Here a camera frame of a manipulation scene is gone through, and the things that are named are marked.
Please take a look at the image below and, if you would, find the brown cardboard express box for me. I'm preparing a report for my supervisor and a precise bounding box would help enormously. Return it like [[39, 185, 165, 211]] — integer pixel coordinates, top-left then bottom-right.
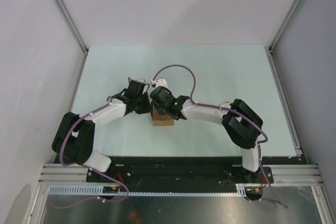
[[151, 103, 174, 126]]

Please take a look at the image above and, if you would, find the white slotted cable duct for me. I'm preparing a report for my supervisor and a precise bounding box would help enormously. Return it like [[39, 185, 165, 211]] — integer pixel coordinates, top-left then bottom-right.
[[48, 184, 249, 198]]

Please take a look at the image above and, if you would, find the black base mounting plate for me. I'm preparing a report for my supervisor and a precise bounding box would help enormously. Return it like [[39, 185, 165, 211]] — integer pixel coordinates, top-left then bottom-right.
[[54, 155, 308, 193]]

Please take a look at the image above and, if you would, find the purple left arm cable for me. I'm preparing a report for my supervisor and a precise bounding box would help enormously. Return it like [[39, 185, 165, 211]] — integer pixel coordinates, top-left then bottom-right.
[[59, 97, 129, 209]]

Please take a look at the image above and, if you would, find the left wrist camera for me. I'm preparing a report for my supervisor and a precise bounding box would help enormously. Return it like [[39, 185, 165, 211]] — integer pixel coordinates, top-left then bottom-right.
[[128, 77, 146, 84]]

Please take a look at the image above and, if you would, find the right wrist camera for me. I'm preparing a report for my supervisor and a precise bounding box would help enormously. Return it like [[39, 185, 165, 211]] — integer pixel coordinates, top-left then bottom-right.
[[150, 78, 168, 89]]

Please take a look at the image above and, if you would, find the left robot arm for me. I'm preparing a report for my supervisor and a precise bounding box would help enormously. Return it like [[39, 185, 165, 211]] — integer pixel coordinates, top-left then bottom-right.
[[51, 79, 151, 182]]

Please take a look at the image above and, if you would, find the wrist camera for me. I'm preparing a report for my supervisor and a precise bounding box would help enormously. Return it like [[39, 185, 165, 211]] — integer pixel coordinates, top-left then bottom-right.
[[128, 77, 146, 84], [150, 78, 168, 89]]

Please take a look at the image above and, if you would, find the left aluminium corner post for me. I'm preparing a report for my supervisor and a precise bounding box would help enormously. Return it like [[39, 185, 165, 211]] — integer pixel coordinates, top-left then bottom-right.
[[39, 0, 89, 56]]

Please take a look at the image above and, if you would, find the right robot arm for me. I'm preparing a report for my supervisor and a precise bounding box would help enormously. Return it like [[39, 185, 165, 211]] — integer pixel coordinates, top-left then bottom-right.
[[150, 87, 263, 183]]

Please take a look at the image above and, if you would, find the aluminium corner post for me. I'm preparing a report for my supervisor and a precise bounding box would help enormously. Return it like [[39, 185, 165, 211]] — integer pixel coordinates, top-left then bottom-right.
[[268, 0, 305, 53], [39, 0, 89, 56]]

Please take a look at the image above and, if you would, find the right aluminium corner post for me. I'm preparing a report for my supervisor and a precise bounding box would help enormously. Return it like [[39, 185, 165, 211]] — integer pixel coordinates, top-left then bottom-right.
[[268, 0, 305, 53]]

